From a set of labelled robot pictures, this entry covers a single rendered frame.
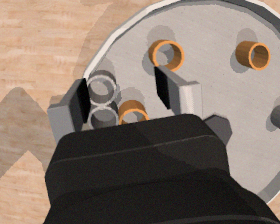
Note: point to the bronze bushing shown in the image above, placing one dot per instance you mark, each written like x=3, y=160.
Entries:
x=261, y=56
x=131, y=105
x=178, y=58

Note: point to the grey metal bushing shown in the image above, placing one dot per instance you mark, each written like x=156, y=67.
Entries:
x=102, y=100
x=275, y=116
x=94, y=123

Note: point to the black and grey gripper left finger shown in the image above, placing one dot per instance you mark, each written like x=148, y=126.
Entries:
x=71, y=112

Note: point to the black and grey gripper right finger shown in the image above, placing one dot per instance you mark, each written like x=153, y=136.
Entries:
x=177, y=94

